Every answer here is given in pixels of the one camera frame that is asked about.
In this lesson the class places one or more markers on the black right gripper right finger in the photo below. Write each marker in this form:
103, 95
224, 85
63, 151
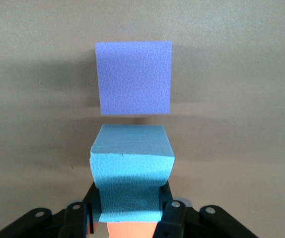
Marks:
182, 223

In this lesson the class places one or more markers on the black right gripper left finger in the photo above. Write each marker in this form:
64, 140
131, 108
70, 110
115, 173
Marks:
70, 223

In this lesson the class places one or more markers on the purple foam block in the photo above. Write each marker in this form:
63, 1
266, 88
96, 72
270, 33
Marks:
133, 78

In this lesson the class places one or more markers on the blue foam block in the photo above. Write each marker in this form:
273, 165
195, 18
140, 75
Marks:
131, 171

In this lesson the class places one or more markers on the orange foam block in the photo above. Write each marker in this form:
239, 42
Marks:
132, 230

